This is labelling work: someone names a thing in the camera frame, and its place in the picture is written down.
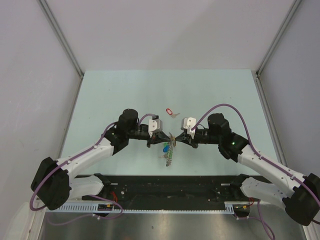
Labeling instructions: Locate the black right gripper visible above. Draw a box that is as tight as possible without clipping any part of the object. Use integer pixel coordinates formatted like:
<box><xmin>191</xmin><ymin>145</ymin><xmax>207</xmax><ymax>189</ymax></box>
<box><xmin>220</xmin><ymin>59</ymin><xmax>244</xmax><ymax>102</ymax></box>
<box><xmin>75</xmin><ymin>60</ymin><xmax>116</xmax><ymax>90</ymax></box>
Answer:
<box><xmin>175</xmin><ymin>128</ymin><xmax>221</xmax><ymax>149</ymax></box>

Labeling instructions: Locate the large keyring with many rings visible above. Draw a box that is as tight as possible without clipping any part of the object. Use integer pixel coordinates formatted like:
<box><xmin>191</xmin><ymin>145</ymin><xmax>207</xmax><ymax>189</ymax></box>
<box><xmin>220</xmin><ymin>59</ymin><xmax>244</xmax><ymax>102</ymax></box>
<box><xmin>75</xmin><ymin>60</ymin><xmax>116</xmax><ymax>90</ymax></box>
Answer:
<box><xmin>158</xmin><ymin>133</ymin><xmax>177</xmax><ymax>167</ymax></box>

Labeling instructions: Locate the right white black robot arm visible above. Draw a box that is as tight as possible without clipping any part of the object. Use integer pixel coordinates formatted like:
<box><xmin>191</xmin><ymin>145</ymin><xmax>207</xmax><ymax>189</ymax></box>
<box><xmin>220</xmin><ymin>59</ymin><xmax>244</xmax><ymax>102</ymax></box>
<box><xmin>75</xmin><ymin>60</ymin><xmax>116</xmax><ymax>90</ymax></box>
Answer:
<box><xmin>176</xmin><ymin>113</ymin><xmax>320</xmax><ymax>226</ymax></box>

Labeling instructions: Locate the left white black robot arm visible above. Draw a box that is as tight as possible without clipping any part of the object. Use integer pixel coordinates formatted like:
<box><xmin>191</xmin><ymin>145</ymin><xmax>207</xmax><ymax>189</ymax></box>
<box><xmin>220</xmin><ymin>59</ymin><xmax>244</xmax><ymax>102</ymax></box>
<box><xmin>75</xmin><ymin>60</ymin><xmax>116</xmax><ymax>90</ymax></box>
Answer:
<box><xmin>29</xmin><ymin>108</ymin><xmax>170</xmax><ymax>212</ymax></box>

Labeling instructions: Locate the key with red tag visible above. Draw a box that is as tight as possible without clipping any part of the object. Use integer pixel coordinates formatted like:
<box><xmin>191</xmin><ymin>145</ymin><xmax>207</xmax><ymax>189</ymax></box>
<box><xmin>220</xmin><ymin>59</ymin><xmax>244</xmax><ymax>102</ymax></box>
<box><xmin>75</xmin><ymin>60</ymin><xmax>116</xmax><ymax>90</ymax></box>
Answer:
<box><xmin>165</xmin><ymin>108</ymin><xmax>180</xmax><ymax>119</ymax></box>

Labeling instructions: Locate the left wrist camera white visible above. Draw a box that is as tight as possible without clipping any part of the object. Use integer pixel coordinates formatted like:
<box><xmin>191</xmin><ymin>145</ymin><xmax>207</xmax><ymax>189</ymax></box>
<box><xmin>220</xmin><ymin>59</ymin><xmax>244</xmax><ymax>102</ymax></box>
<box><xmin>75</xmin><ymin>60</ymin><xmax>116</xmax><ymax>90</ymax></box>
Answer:
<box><xmin>148</xmin><ymin>118</ymin><xmax>163</xmax><ymax>137</ymax></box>

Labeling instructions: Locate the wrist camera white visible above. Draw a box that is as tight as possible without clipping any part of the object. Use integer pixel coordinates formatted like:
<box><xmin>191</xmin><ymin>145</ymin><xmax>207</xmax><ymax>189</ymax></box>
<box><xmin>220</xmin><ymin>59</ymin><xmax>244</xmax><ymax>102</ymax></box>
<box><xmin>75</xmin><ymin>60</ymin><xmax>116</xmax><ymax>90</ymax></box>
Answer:
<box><xmin>148</xmin><ymin>118</ymin><xmax>163</xmax><ymax>137</ymax></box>
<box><xmin>180</xmin><ymin>117</ymin><xmax>197</xmax><ymax>139</ymax></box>

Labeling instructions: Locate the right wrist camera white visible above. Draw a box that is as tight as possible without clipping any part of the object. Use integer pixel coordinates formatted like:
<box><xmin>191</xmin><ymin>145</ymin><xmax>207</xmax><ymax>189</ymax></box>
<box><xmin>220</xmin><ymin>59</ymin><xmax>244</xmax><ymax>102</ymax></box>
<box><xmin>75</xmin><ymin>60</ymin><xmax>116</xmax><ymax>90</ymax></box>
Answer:
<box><xmin>180</xmin><ymin>117</ymin><xmax>197</xmax><ymax>139</ymax></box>

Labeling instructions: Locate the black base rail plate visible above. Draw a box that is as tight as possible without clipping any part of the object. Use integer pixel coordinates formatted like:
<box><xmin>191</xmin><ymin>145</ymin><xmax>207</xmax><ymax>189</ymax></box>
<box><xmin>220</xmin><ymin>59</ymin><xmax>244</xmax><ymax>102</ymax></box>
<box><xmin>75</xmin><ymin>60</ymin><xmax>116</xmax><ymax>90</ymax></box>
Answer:
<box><xmin>97</xmin><ymin>175</ymin><xmax>255</xmax><ymax>204</ymax></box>

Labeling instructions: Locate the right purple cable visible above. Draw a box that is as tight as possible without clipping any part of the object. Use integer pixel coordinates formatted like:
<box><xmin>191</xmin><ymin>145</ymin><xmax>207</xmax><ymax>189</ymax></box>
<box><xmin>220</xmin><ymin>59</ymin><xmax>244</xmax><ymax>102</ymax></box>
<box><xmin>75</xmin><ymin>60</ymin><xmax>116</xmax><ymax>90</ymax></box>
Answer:
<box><xmin>191</xmin><ymin>103</ymin><xmax>320</xmax><ymax>237</ymax></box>

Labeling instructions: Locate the slotted cable duct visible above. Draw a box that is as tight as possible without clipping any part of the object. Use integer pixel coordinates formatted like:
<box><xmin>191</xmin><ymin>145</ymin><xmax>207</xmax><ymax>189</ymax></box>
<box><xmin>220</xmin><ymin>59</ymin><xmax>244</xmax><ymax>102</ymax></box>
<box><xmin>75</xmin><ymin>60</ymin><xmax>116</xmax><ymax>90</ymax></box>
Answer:
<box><xmin>52</xmin><ymin>201</ymin><xmax>251</xmax><ymax>213</ymax></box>

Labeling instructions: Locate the aluminium frame post right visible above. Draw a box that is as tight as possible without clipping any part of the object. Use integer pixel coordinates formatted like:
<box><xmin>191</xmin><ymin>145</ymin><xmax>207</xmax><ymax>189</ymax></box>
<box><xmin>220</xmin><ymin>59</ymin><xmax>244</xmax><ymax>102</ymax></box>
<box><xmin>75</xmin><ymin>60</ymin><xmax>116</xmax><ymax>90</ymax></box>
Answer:
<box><xmin>254</xmin><ymin>0</ymin><xmax>305</xmax><ymax>76</ymax></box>

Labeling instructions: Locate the aluminium frame post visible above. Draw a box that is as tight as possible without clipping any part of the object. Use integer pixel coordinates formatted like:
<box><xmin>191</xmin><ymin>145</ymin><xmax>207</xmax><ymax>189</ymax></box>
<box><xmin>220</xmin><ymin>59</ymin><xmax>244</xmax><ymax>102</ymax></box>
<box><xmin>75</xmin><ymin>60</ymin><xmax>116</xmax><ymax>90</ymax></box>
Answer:
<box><xmin>37</xmin><ymin>0</ymin><xmax>85</xmax><ymax>77</ymax></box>
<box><xmin>254</xmin><ymin>0</ymin><xmax>305</xmax><ymax>76</ymax></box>

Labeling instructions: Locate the aluminium frame post left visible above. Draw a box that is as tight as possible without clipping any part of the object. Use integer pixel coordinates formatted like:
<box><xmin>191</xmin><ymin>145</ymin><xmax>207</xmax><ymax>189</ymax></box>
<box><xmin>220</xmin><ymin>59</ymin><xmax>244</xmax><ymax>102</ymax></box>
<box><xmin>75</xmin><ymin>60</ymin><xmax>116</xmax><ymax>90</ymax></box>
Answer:
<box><xmin>37</xmin><ymin>0</ymin><xmax>85</xmax><ymax>77</ymax></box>

